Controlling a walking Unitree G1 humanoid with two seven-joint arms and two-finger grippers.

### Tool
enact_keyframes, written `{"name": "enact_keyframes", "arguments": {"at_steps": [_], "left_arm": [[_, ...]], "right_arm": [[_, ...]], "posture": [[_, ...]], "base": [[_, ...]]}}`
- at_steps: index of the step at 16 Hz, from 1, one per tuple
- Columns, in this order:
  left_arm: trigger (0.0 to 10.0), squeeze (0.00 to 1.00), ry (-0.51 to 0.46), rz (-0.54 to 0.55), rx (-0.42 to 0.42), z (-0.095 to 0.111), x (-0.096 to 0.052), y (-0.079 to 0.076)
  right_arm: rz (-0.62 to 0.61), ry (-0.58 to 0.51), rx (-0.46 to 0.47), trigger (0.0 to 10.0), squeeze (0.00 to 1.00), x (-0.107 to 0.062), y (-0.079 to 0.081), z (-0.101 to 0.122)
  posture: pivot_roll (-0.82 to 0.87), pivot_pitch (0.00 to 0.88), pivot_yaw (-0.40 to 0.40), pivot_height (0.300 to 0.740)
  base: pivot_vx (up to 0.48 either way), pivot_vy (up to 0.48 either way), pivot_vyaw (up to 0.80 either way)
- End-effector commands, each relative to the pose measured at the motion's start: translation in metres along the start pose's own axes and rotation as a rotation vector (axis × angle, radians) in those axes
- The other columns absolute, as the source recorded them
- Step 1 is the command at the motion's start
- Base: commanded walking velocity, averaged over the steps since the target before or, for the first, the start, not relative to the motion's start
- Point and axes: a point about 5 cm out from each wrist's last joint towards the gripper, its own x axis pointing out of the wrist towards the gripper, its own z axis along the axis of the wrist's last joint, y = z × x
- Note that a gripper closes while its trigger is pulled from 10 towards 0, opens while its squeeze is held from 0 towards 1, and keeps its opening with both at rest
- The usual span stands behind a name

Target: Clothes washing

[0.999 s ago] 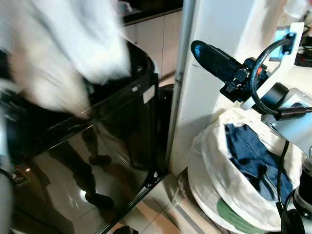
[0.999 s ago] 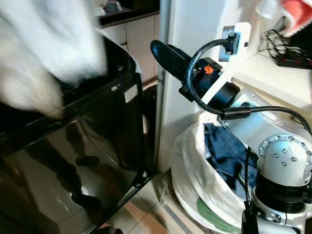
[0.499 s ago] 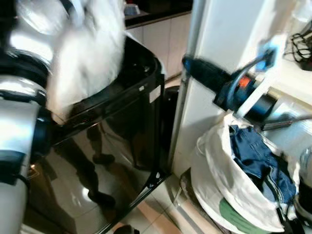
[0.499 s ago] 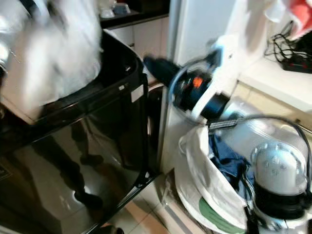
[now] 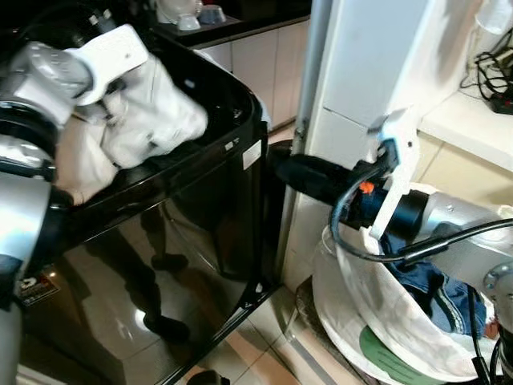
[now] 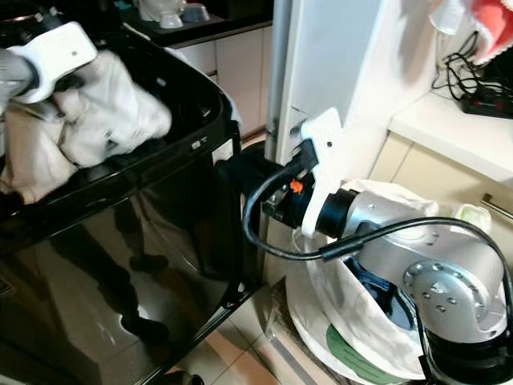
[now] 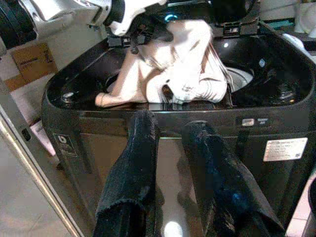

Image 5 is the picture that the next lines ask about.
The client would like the dark kitchen countertop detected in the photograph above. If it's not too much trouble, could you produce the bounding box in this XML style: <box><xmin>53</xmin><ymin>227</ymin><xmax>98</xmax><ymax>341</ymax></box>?
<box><xmin>151</xmin><ymin>0</ymin><xmax>313</xmax><ymax>51</ymax></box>

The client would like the blue denim garment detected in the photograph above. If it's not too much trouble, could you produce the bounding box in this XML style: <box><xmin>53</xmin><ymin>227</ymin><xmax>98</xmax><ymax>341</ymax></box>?
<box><xmin>380</xmin><ymin>233</ymin><xmax>488</xmax><ymax>338</ymax></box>

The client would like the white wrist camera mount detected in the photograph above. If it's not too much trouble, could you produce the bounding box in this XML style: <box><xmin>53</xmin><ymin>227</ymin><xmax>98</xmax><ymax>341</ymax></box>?
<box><xmin>64</xmin><ymin>23</ymin><xmax>151</xmax><ymax>107</ymax></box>
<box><xmin>367</xmin><ymin>107</ymin><xmax>423</xmax><ymax>242</ymax></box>

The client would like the black power strip with cables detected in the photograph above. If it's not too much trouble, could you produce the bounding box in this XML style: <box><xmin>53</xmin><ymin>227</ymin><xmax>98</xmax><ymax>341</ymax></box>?
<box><xmin>460</xmin><ymin>47</ymin><xmax>513</xmax><ymax>115</ymax></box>

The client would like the white ceramic figure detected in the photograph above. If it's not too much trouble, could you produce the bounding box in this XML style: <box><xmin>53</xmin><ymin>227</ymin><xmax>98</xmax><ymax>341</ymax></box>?
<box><xmin>156</xmin><ymin>0</ymin><xmax>203</xmax><ymax>33</ymax></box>

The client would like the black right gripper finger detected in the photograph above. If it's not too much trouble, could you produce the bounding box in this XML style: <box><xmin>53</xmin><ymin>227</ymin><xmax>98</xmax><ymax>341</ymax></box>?
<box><xmin>276</xmin><ymin>152</ymin><xmax>353</xmax><ymax>180</ymax></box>
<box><xmin>269</xmin><ymin>167</ymin><xmax>353</xmax><ymax>203</ymax></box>

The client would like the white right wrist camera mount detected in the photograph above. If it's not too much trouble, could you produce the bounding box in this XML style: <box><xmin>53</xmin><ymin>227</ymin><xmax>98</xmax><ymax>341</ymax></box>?
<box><xmin>367</xmin><ymin>107</ymin><xmax>423</xmax><ymax>242</ymax></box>

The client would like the white garment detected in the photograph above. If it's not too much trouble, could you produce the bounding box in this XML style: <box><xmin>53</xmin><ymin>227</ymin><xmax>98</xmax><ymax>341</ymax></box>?
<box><xmin>55</xmin><ymin>51</ymin><xmax>210</xmax><ymax>205</ymax></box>

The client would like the grey blue bowl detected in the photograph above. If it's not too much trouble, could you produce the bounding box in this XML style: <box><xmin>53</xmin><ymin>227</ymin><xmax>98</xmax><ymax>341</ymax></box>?
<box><xmin>198</xmin><ymin>4</ymin><xmax>228</xmax><ymax>26</ymax></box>

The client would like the black top-loading washing machine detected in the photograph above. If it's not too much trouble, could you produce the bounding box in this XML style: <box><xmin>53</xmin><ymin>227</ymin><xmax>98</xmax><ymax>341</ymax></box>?
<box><xmin>0</xmin><ymin>0</ymin><xmax>271</xmax><ymax>385</ymax></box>

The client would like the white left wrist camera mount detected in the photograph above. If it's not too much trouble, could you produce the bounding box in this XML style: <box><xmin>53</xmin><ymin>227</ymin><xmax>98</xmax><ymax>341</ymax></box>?
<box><xmin>64</xmin><ymin>23</ymin><xmax>151</xmax><ymax>107</ymax></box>

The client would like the white counter shelf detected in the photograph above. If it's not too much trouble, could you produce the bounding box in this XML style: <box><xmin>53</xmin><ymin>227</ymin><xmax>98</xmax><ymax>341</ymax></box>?
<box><xmin>417</xmin><ymin>83</ymin><xmax>513</xmax><ymax>174</ymax></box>

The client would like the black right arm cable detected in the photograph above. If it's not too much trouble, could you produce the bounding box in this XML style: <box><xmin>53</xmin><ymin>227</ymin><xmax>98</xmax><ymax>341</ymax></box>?
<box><xmin>329</xmin><ymin>160</ymin><xmax>513</xmax><ymax>265</ymax></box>

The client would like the white laundry bag green print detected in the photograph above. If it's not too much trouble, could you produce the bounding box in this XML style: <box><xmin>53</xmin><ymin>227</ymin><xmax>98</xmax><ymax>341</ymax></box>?
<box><xmin>311</xmin><ymin>183</ymin><xmax>513</xmax><ymax>385</ymax></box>

